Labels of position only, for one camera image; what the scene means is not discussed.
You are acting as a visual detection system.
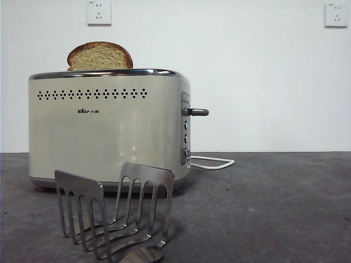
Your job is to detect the grey toaster lever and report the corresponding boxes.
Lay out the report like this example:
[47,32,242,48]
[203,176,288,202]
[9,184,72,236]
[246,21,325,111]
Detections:
[183,107,210,117]

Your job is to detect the cream chrome two-slot toaster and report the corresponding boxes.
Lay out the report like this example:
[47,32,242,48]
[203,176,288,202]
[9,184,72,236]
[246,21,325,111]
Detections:
[28,67,192,194]

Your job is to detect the brown-crusted bread slice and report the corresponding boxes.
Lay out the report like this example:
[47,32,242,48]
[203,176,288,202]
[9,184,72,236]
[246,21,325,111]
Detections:
[66,41,134,71]

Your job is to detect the stainless steel toast rack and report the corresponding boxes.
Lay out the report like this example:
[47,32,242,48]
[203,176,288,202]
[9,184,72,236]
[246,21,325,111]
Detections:
[54,162,176,263]

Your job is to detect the white toaster power cable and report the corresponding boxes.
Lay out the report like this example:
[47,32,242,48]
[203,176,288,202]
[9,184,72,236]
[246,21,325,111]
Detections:
[188,155,235,171]

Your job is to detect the white wall socket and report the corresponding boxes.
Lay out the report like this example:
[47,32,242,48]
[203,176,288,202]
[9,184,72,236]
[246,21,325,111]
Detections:
[324,2,349,28]
[87,0,112,27]

